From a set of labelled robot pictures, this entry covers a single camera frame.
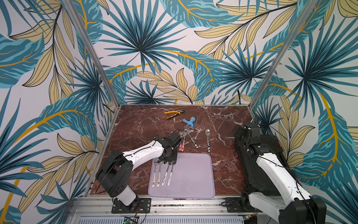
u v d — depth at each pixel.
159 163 0.86
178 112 1.13
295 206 0.38
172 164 0.86
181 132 1.03
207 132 1.02
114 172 0.45
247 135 0.63
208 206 0.74
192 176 0.84
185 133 1.01
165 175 0.82
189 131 1.03
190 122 1.06
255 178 0.76
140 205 0.72
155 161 0.88
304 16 0.72
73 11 0.69
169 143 0.68
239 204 0.73
